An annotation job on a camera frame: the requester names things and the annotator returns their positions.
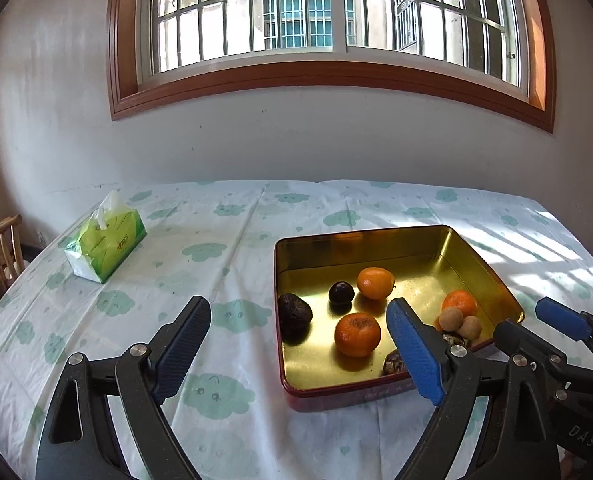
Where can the red and gold tin box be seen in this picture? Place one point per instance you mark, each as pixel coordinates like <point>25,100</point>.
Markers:
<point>376,255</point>

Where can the wooden chair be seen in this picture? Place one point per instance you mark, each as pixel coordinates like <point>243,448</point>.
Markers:
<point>1,230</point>

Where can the wooden framed barred window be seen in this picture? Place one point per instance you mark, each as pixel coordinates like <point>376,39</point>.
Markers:
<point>326,75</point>

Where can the brown longan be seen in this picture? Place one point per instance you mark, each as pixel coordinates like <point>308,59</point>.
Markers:
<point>472,326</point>
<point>450,319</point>

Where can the green tissue box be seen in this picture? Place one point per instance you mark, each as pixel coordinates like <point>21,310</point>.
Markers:
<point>111,245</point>

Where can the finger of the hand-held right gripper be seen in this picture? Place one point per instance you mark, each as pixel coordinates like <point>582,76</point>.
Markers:
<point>521,342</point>
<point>563,317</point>

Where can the wrinkled dark passion fruit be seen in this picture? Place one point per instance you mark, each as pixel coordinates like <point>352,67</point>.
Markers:
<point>455,338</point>
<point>295,312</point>
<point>392,362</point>

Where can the dark round plum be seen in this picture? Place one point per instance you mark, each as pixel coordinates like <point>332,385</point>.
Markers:
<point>341,294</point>

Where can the orange mandarin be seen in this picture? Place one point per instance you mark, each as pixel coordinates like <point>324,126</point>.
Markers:
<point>459,302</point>
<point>358,334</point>
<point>376,283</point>

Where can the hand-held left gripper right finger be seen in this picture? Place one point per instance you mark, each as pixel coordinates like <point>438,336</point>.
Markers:
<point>416,350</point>

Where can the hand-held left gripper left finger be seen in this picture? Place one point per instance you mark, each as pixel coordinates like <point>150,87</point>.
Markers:
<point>184,350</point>

